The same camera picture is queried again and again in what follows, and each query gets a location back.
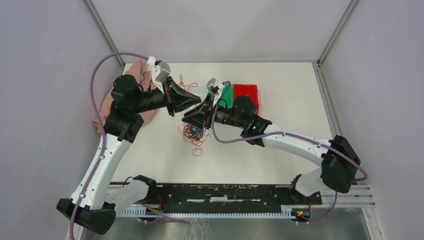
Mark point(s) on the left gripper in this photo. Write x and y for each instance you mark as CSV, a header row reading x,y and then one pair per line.
x,y
176,97

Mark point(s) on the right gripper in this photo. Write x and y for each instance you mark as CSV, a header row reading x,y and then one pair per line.
x,y
197,116

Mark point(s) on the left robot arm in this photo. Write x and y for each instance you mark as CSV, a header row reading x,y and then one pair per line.
x,y
90,206

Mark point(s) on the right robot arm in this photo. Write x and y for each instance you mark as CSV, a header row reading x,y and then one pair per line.
x,y
335,158

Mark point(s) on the green plastic bin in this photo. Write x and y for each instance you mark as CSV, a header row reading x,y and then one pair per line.
x,y
225,99

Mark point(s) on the red plastic bin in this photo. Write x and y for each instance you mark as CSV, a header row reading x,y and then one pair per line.
x,y
249,90

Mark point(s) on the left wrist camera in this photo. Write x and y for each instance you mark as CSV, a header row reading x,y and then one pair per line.
x,y
159,71

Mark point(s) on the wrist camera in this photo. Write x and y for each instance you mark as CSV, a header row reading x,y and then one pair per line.
x,y
217,88
159,71

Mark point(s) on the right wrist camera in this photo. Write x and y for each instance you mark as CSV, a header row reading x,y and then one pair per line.
x,y
217,88

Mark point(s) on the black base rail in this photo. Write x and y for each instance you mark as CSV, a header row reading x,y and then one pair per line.
x,y
207,198

